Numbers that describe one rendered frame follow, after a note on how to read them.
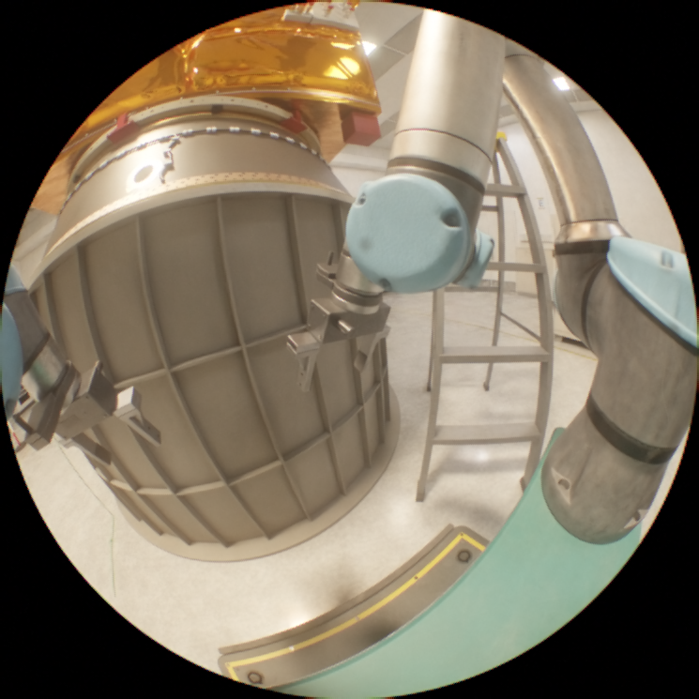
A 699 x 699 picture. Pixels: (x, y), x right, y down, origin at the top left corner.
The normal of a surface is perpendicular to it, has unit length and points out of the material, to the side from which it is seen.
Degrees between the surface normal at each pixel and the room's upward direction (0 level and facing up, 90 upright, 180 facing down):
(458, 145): 99
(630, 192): 90
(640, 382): 90
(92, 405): 113
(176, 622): 0
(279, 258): 90
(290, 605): 0
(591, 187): 91
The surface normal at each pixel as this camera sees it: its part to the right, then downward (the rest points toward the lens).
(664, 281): -0.97, 0.15
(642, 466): -0.70, 0.30
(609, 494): -0.87, -0.03
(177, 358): 0.48, 0.25
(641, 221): -0.88, 0.26
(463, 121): -0.13, 0.50
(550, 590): -0.12, -0.93
